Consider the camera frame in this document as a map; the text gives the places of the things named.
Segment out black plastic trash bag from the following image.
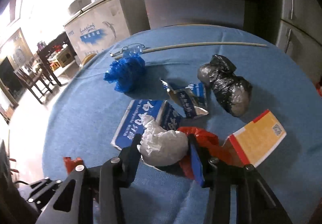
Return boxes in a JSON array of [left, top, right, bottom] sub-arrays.
[[197, 54, 253, 117]]

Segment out blue toothpaste box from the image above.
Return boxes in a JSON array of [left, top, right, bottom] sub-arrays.
[[111, 99, 183, 150]]

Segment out crumpled blue foil packet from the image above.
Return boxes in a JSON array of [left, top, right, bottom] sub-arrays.
[[160, 79, 208, 119]]

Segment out dark wooden table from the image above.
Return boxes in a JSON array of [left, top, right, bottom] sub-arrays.
[[37, 31, 76, 86]]

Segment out orange and red carton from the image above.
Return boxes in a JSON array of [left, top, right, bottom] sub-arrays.
[[222, 109, 287, 167]]

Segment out white chest freezer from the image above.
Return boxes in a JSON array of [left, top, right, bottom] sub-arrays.
[[64, 0, 150, 60]]

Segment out blue plastic bag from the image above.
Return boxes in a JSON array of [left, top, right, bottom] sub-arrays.
[[104, 54, 146, 93]]

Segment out blue tablecloth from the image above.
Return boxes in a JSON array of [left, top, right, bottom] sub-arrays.
[[43, 25, 321, 223]]

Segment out white plastic bag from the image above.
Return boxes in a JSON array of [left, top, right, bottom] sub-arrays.
[[137, 114, 188, 167]]

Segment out silver two-door refrigerator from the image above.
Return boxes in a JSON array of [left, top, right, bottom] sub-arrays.
[[276, 0, 321, 84]]

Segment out wire-frame eyeglasses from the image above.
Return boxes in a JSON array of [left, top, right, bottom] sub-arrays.
[[109, 44, 146, 57]]

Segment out long white stick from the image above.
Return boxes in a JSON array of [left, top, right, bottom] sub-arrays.
[[142, 41, 268, 54]]

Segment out yellow round stool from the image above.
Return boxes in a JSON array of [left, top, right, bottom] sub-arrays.
[[79, 53, 96, 68]]

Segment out dark wooden chair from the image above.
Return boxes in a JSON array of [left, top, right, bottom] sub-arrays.
[[14, 68, 53, 105]]

